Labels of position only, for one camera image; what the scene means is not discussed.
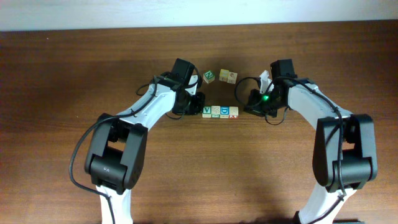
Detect white back board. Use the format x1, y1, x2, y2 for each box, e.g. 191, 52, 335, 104
1, 0, 397, 31

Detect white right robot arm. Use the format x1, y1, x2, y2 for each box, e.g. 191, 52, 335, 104
244, 59, 378, 223

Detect green N wooden block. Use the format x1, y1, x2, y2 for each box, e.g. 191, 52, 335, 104
203, 70, 215, 84

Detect yellow W wooden block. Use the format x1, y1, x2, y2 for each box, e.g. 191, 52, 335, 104
227, 72, 238, 84

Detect plain cream wooden block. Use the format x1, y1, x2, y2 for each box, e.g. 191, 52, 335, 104
211, 106, 221, 118

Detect yellow J wooden block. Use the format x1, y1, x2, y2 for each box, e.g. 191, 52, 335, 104
219, 69, 229, 82

